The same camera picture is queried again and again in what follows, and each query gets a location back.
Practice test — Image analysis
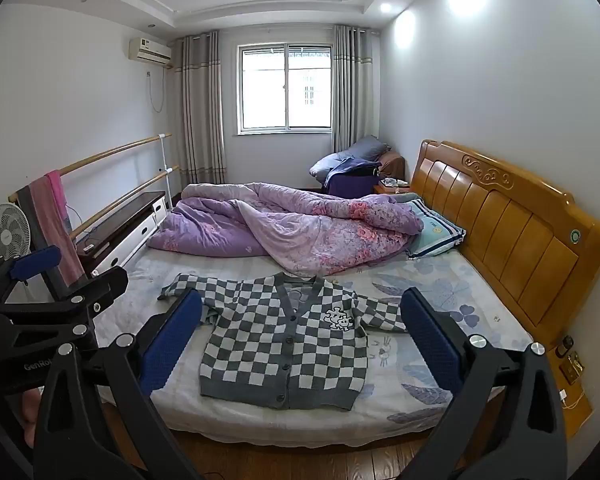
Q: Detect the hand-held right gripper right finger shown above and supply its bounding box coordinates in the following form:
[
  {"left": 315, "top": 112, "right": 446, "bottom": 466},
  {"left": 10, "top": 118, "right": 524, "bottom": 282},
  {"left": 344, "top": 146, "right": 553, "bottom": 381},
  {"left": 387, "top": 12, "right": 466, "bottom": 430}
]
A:
[{"left": 399, "top": 287, "right": 568, "bottom": 480}]

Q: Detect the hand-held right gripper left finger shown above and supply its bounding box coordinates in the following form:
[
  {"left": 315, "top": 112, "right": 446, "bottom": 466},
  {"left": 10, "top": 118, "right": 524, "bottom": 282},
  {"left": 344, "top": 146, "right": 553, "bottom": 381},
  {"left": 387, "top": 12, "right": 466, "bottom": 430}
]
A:
[{"left": 32, "top": 287, "right": 203, "bottom": 480}]

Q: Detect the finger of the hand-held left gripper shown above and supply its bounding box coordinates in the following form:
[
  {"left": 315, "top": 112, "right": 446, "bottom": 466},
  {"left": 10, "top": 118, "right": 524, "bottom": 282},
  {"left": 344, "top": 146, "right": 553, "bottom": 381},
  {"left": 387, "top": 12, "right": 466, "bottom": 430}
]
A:
[
  {"left": 0, "top": 266, "right": 129, "bottom": 336},
  {"left": 0, "top": 245, "right": 62, "bottom": 306}
]

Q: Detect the grey white checkered cardigan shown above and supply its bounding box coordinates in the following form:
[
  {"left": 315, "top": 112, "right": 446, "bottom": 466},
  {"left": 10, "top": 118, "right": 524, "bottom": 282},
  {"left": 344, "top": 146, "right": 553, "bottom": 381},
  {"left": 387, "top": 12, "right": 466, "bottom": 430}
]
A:
[{"left": 159, "top": 271, "right": 408, "bottom": 411}]

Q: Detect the person's left hand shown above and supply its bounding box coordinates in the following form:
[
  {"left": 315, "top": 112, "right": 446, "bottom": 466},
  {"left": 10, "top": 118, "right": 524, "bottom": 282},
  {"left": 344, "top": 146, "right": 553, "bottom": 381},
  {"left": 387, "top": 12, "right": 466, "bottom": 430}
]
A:
[{"left": 22, "top": 391, "right": 42, "bottom": 447}]

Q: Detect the white electric fan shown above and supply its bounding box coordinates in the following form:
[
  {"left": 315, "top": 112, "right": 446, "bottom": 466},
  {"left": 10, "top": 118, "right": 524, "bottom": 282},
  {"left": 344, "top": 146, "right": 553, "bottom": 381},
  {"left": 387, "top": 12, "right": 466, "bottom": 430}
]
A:
[{"left": 0, "top": 202, "right": 31, "bottom": 261}]

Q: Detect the pink towel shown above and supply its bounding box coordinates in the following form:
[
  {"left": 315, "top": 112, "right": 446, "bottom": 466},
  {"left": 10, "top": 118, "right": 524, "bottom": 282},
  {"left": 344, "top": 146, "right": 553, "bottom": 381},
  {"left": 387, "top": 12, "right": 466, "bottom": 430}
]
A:
[{"left": 30, "top": 170, "right": 86, "bottom": 286}]

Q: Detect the grey towel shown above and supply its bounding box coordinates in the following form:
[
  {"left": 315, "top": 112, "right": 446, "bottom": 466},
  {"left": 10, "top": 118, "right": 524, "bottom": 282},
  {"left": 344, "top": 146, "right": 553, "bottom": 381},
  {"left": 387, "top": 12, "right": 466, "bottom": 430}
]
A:
[{"left": 16, "top": 182, "right": 71, "bottom": 291}]

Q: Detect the dark top white cabinet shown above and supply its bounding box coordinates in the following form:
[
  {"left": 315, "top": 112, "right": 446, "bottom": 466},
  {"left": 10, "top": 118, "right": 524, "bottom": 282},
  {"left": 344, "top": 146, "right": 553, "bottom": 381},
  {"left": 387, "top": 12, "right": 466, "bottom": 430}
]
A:
[{"left": 75, "top": 191, "right": 168, "bottom": 276}]

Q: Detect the blue striped pillow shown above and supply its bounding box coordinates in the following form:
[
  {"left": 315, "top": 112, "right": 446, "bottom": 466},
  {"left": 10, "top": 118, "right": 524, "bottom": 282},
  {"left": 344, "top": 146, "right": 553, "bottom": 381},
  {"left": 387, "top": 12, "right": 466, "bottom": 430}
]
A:
[{"left": 405, "top": 197, "right": 467, "bottom": 261}]

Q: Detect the wooden bed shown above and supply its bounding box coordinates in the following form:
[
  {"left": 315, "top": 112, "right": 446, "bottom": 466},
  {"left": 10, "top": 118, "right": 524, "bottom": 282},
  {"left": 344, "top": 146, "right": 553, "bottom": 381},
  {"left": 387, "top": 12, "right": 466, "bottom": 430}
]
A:
[{"left": 92, "top": 139, "right": 600, "bottom": 448}]

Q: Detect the purple floral quilt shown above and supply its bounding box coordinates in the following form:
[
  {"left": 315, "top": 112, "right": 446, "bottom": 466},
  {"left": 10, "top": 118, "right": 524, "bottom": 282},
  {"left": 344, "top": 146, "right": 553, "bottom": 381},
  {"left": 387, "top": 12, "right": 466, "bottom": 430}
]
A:
[{"left": 146, "top": 181, "right": 425, "bottom": 277}]

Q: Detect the wooden nightstand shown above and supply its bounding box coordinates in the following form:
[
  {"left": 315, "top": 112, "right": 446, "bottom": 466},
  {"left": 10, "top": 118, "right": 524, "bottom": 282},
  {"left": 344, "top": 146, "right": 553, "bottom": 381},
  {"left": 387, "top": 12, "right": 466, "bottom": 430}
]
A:
[
  {"left": 547, "top": 335, "right": 595, "bottom": 438},
  {"left": 372, "top": 180, "right": 413, "bottom": 196}
]

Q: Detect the purple cloth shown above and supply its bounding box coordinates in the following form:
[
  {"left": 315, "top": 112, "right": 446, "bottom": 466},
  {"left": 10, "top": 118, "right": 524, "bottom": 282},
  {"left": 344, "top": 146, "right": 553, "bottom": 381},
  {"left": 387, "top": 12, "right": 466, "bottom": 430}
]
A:
[{"left": 324, "top": 157, "right": 381, "bottom": 198}]

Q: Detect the grey beige curtain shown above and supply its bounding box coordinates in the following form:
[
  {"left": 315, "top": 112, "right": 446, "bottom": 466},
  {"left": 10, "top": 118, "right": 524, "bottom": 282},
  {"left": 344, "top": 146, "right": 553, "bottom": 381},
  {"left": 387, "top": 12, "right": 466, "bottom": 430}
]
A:
[
  {"left": 172, "top": 30, "right": 228, "bottom": 186},
  {"left": 331, "top": 24, "right": 381, "bottom": 153}
]

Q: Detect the white air conditioner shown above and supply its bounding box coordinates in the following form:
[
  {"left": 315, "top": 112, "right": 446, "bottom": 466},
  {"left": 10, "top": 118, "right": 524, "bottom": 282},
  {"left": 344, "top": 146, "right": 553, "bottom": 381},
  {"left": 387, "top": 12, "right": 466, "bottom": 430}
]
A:
[{"left": 128, "top": 37, "right": 173, "bottom": 66}]

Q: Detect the white framed window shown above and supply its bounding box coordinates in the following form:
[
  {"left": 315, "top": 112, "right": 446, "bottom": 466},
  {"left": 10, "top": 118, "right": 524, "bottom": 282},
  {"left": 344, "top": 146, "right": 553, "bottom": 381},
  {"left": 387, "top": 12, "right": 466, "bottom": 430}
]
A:
[{"left": 236, "top": 42, "right": 333, "bottom": 135}]

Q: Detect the wooden barre rail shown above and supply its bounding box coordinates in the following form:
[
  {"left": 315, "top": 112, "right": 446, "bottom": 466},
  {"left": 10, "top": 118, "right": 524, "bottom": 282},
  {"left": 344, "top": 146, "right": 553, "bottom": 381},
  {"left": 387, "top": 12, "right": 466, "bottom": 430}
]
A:
[
  {"left": 8, "top": 133, "right": 172, "bottom": 203},
  {"left": 70, "top": 165, "right": 180, "bottom": 240}
]

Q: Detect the white barre post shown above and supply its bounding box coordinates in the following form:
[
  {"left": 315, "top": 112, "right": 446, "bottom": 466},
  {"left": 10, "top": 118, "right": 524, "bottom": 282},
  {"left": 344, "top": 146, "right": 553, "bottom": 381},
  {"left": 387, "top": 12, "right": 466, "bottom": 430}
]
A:
[{"left": 159, "top": 136, "right": 175, "bottom": 210}]

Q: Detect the white air conditioner cable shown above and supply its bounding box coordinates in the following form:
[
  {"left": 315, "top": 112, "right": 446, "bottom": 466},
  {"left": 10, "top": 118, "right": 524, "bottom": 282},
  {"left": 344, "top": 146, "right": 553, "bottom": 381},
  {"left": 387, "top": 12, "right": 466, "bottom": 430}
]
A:
[{"left": 146, "top": 64, "right": 169, "bottom": 113}]

